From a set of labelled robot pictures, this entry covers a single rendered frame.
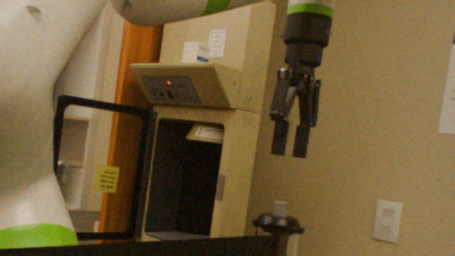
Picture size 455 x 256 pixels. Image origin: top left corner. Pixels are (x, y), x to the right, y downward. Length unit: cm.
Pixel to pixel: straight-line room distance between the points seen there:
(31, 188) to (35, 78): 12
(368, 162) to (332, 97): 24
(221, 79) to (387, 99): 55
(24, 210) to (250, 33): 102
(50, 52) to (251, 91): 103
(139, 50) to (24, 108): 122
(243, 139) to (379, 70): 49
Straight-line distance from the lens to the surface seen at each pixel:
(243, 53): 137
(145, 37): 162
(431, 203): 157
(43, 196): 49
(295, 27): 109
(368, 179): 163
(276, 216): 109
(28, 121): 41
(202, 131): 145
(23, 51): 39
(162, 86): 145
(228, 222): 139
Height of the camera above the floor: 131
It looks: 3 degrees down
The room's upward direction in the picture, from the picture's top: 8 degrees clockwise
